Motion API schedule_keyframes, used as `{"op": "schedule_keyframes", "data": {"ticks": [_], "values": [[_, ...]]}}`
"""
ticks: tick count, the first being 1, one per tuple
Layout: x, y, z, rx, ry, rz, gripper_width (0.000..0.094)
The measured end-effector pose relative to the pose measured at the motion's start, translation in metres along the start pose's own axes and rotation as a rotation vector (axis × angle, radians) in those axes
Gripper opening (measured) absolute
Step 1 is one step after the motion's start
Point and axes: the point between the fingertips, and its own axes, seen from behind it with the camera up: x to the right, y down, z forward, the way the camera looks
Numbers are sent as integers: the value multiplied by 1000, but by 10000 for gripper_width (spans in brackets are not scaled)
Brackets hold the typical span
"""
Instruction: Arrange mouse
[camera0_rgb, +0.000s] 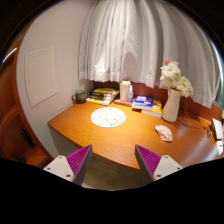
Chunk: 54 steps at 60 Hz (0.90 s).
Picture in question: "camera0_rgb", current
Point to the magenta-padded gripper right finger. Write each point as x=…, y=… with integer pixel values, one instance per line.
x=166, y=165

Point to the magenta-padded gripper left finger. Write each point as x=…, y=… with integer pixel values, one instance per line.
x=60, y=165

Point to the pink and white computer mouse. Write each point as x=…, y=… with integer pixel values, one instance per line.
x=164, y=132

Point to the brown wooden door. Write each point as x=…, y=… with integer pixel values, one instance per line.
x=13, y=133

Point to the small white box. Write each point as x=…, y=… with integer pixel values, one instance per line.
x=220, y=147

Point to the orange book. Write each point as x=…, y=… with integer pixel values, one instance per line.
x=156, y=109

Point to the white ceramic vase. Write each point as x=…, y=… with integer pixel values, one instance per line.
x=171, y=108

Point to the white flat device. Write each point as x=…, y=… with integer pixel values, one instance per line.
x=217, y=128

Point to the blue book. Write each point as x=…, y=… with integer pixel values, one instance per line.
x=143, y=100

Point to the dark green mug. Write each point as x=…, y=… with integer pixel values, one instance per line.
x=80, y=97

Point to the yellow and white book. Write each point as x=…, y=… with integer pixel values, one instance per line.
x=99, y=101

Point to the red-brown book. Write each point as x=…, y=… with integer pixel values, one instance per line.
x=122, y=102

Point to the black paperback book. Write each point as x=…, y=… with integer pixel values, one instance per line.
x=101, y=95
x=100, y=98

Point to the cream travel tumbler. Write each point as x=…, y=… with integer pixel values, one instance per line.
x=124, y=90

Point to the white curtain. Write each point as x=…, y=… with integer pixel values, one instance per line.
x=133, y=40

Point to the white wall panel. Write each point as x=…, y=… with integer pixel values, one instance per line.
x=40, y=76

